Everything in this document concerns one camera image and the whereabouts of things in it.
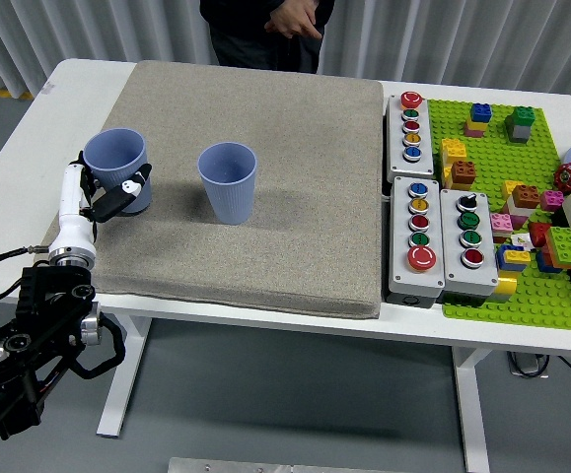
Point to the white pleated curtain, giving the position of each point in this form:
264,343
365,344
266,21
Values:
462,39

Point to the yellow toy cylinder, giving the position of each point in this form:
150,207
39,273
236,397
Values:
506,286

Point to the large green toy brick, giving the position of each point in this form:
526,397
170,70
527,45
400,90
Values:
563,244

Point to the flat yellow toy brick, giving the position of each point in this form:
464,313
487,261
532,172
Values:
518,256

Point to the white toy brick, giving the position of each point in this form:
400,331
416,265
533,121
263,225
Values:
518,209

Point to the brown toy brick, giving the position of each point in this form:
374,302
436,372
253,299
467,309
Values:
526,196
463,175

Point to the blue ribbed plastic cup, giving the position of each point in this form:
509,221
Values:
117,153
231,197

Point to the white table leg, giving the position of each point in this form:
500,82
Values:
472,419
117,404

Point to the grey toy brick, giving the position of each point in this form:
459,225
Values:
519,134

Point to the grey selector-switch control box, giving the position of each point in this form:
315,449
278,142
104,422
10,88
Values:
455,276

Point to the pink toy brick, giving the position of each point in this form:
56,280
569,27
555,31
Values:
473,130
502,224

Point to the green studded baseplate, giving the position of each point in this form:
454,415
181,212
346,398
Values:
492,153

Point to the grey-brown fabric mat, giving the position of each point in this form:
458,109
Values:
275,197

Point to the magenta toy brick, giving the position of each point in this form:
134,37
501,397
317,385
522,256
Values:
552,201

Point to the orange toy brick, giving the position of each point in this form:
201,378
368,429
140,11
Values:
568,263

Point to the person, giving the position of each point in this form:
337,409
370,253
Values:
245,44

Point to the red toy brick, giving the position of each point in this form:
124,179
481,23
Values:
540,234

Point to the yellow floor tape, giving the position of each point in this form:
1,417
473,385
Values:
4,93

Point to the grey five-button control box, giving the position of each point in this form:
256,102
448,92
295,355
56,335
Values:
420,165
401,276

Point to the red valve wheel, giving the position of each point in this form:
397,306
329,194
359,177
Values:
567,177

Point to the tall yellow toy brick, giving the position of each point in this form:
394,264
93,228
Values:
451,150

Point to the person's right hand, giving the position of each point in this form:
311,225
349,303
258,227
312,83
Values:
295,17

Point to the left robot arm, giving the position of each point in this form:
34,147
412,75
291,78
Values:
43,315

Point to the blue toy brick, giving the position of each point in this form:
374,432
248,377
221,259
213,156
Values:
545,263
481,113
501,257

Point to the small yellow toy brick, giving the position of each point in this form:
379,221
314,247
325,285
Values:
509,188

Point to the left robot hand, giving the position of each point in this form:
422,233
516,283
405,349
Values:
73,231

